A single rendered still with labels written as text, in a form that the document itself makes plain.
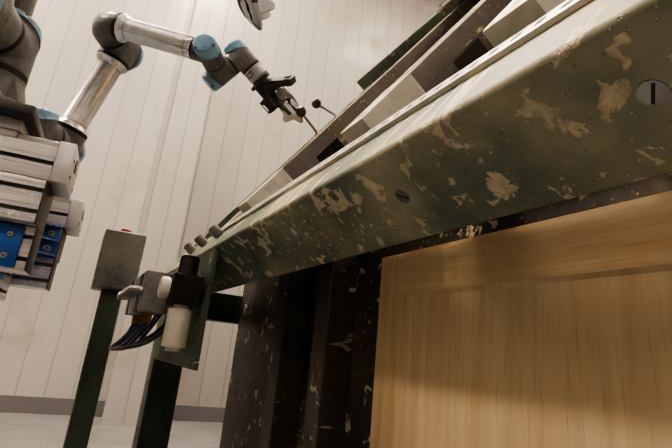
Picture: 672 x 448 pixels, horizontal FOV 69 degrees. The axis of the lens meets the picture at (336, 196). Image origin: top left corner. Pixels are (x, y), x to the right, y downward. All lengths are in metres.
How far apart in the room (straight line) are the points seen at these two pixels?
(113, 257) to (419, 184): 1.28
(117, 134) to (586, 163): 4.82
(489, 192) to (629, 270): 0.19
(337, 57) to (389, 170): 5.63
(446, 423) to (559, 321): 0.23
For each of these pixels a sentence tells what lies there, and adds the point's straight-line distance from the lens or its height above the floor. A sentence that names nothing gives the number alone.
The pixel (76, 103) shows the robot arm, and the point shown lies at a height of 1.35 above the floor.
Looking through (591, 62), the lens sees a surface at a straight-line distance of 0.35.
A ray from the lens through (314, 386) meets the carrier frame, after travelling 1.01.
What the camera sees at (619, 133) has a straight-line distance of 0.37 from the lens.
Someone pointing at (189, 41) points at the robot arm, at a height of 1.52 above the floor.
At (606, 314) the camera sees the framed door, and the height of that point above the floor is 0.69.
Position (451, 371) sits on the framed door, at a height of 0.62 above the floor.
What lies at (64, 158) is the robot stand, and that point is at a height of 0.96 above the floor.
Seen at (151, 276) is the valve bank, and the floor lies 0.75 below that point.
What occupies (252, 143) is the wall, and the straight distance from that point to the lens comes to 5.24.
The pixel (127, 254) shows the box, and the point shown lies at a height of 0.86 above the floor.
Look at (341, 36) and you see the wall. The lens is 6.29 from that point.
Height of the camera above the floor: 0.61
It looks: 18 degrees up
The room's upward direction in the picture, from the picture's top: 6 degrees clockwise
